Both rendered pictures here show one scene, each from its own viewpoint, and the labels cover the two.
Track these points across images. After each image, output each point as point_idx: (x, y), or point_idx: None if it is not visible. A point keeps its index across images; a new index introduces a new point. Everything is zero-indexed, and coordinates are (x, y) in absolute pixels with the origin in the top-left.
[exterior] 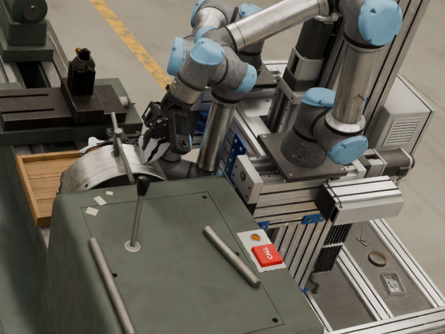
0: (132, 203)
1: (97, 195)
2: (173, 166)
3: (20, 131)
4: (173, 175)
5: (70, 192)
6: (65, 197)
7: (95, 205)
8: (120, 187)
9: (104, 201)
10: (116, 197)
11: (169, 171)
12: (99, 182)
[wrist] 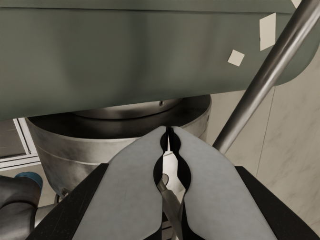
0: (202, 0)
1: (263, 52)
2: (13, 195)
3: (162, 211)
4: (15, 182)
5: (287, 76)
6: (312, 55)
7: (282, 17)
8: (198, 78)
9: (260, 25)
10: (228, 37)
11: (21, 188)
12: (199, 117)
